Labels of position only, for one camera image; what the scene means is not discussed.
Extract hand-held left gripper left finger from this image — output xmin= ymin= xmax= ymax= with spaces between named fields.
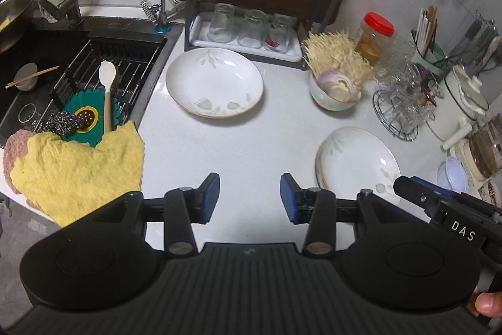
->
xmin=91 ymin=172 xmax=221 ymax=256

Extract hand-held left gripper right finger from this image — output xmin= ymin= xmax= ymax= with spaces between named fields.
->
xmin=280 ymin=173 xmax=410 ymax=256

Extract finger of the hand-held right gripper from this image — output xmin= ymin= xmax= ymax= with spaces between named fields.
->
xmin=393 ymin=175 xmax=459 ymax=220

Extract person's right hand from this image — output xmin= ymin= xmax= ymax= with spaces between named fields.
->
xmin=474 ymin=291 xmax=502 ymax=321

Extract small blue white lid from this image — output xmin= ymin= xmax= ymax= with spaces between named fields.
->
xmin=436 ymin=156 xmax=470 ymax=195

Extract bowl of chili flakes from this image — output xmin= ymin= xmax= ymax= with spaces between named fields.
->
xmin=479 ymin=180 xmax=502 ymax=208

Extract cream kettle base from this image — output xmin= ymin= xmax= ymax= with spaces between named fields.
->
xmin=449 ymin=139 xmax=489 ymax=191

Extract white electric cooking pot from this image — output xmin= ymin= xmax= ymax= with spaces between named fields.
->
xmin=425 ymin=64 xmax=491 ymax=152

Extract glass health kettle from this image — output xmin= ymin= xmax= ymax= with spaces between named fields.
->
xmin=468 ymin=114 xmax=502 ymax=179

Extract white bowl with onion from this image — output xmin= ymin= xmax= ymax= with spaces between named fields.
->
xmin=309 ymin=72 xmax=362 ymax=111

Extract glass pot lid white knob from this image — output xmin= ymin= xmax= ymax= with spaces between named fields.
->
xmin=445 ymin=65 xmax=490 ymax=112

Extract round floral white plate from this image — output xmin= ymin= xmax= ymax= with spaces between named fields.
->
xmin=165 ymin=48 xmax=264 ymax=119

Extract purple onion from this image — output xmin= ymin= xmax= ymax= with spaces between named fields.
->
xmin=318 ymin=70 xmax=359 ymax=102

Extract yellow dish cloth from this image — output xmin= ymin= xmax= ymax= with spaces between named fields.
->
xmin=8 ymin=121 xmax=146 ymax=228

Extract green chopstick holder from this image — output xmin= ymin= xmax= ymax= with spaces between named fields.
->
xmin=412 ymin=30 xmax=448 ymax=73

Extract green flower sink strainer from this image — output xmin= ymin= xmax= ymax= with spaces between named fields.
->
xmin=63 ymin=89 xmax=124 ymax=147

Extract red-lidded plastic jar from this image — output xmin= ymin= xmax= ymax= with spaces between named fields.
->
xmin=355 ymin=12 xmax=395 ymax=67

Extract black sink drain rack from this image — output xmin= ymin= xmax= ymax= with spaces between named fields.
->
xmin=49 ymin=37 xmax=167 ymax=132

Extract white drip tray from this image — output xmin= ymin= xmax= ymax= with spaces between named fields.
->
xmin=188 ymin=12 xmax=302 ymax=62

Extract hanging metal utensils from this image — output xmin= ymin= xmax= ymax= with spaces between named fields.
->
xmin=447 ymin=10 xmax=499 ymax=66

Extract bundle of chopsticks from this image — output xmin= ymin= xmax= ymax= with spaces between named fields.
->
xmin=416 ymin=5 xmax=438 ymax=53

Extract clear drinking glass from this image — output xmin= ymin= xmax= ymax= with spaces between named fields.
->
xmin=264 ymin=14 xmax=293 ymax=53
xmin=238 ymin=9 xmax=268 ymax=47
xmin=208 ymin=3 xmax=235 ymax=43

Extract steel wool scrubber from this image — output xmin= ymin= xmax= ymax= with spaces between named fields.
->
xmin=39 ymin=112 xmax=83 ymax=135

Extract clear glass in sink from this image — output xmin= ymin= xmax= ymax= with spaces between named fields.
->
xmin=18 ymin=103 xmax=42 ymax=132

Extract pink dish cloth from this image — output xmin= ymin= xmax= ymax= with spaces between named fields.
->
xmin=3 ymin=130 xmax=36 ymax=194

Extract wooden chopstick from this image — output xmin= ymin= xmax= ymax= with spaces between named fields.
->
xmin=8 ymin=68 xmax=60 ymax=89
xmin=6 ymin=66 xmax=59 ymax=88

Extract small grey bowl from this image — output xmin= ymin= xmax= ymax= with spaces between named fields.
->
xmin=14 ymin=63 xmax=39 ymax=91

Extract black kitchen sink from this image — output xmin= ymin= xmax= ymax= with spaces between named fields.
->
xmin=0 ymin=16 xmax=185 ymax=139

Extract steel pan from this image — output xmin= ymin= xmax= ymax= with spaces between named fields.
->
xmin=0 ymin=0 xmax=37 ymax=53

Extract wire cup rack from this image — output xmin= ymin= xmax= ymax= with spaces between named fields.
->
xmin=372 ymin=84 xmax=436 ymax=142

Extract wire rack of glass cups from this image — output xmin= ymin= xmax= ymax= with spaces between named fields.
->
xmin=374 ymin=45 xmax=438 ymax=124

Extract white spatula wooden handle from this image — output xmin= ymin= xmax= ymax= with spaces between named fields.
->
xmin=99 ymin=60 xmax=117 ymax=133

